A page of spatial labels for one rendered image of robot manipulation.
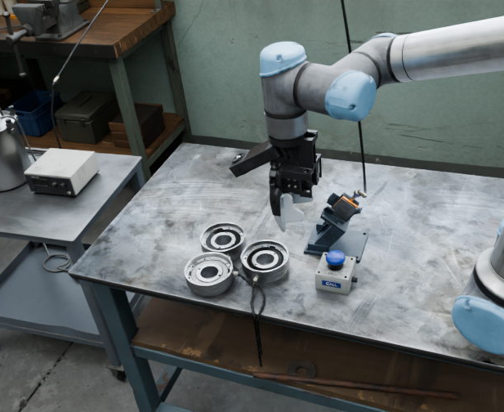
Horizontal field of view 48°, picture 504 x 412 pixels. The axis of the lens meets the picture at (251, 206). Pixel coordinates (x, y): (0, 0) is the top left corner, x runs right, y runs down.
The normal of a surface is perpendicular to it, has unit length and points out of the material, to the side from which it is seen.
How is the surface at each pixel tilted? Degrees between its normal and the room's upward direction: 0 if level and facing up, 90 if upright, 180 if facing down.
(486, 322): 98
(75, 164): 0
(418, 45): 48
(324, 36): 90
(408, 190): 0
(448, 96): 90
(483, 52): 86
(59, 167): 0
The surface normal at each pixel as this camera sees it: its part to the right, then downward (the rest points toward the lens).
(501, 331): -0.63, 0.61
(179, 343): -0.10, -0.80
